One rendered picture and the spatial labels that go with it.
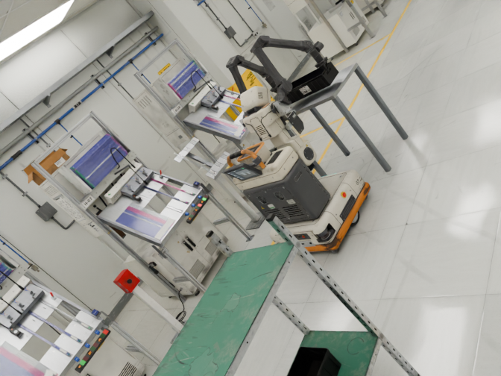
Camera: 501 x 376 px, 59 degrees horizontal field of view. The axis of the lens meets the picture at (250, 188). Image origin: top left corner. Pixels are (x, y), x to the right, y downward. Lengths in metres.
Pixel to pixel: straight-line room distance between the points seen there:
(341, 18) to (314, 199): 4.86
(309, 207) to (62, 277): 3.34
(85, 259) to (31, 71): 2.38
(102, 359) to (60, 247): 1.99
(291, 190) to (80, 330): 1.87
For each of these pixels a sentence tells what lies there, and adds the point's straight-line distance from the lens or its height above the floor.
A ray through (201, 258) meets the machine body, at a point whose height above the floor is 0.20.
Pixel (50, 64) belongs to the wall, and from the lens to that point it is 6.26.
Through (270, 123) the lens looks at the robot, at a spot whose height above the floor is 0.98.
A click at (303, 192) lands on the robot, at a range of 3.10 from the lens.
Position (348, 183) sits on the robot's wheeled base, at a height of 0.25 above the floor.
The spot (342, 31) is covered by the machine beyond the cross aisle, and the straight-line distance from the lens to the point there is 7.68.
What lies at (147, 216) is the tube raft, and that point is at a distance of 4.06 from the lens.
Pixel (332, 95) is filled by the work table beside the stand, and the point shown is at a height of 0.80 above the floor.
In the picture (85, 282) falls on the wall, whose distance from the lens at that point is 5.65.
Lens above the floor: 1.75
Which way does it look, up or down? 18 degrees down
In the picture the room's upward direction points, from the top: 42 degrees counter-clockwise
